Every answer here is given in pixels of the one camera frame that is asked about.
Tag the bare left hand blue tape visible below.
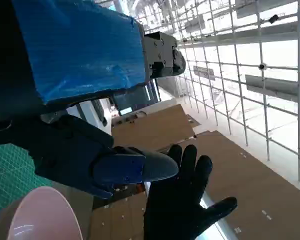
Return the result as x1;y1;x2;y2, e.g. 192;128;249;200
0;0;186;201

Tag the green cutting mat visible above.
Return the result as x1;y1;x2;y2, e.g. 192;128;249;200
0;143;53;218

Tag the black gloved right hand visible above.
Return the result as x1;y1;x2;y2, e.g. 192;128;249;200
142;144;238;240

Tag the brown cardboard sheet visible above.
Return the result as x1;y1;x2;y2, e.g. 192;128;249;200
89;129;300;240
111;103;202;151

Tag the dark computer monitor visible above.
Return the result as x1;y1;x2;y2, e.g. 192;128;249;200
112;84;161;116

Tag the pink bowl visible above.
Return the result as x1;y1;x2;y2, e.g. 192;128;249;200
7;186;84;240

